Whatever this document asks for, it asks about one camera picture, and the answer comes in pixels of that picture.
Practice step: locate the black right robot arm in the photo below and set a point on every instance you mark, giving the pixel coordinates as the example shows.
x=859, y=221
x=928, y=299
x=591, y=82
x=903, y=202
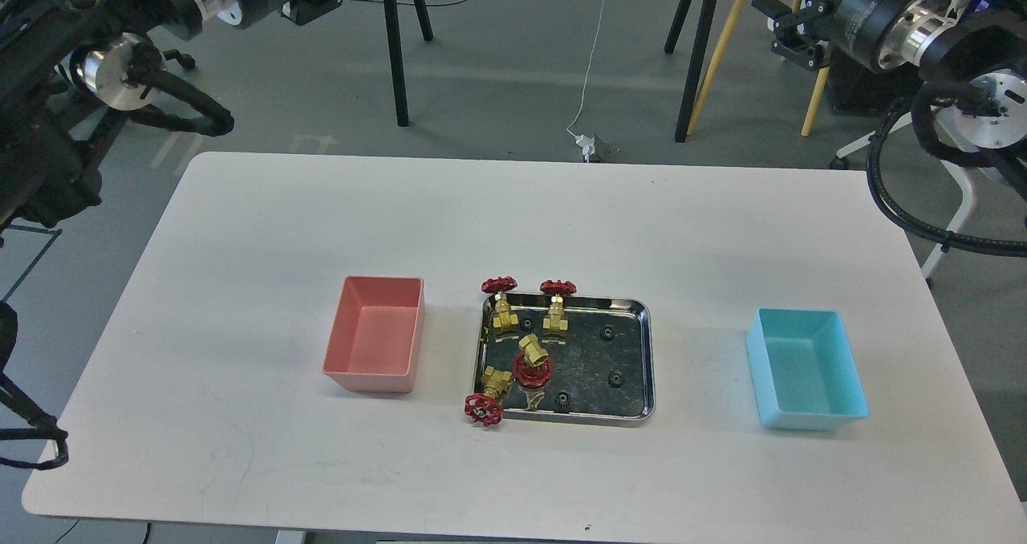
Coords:
x=970, y=108

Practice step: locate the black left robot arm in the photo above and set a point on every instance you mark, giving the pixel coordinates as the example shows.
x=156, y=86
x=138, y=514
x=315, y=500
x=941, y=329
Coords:
x=76, y=72

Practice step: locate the black tripod legs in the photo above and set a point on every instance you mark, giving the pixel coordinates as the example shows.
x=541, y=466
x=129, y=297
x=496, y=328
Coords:
x=392, y=24
x=696, y=46

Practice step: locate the pink plastic box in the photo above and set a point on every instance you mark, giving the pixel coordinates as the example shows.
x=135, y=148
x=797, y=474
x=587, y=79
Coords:
x=374, y=341

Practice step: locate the brass valve red handle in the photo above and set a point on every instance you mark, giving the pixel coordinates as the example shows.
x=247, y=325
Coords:
x=533, y=367
x=503, y=320
x=485, y=407
x=555, y=323

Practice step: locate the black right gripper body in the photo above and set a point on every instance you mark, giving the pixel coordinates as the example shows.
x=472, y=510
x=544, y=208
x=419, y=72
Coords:
x=800, y=30

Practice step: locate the black tripod legs right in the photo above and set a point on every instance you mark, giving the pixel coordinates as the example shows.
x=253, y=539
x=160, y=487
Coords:
x=696, y=46

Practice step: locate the white chair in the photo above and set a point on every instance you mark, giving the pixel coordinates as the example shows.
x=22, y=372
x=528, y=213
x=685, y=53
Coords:
x=914, y=185

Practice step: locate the black tripod legs left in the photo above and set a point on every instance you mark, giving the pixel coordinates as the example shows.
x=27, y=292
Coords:
x=392, y=24

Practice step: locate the white power adapter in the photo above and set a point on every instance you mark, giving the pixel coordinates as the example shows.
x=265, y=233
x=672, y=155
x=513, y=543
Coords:
x=594, y=150

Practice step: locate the blue plastic box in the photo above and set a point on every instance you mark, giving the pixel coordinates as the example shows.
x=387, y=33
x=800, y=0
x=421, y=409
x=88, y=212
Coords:
x=803, y=371

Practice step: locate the steel tray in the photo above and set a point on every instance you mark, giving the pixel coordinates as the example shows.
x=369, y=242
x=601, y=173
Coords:
x=581, y=363

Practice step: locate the wooden easel legs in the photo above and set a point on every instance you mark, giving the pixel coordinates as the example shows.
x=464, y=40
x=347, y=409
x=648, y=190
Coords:
x=714, y=64

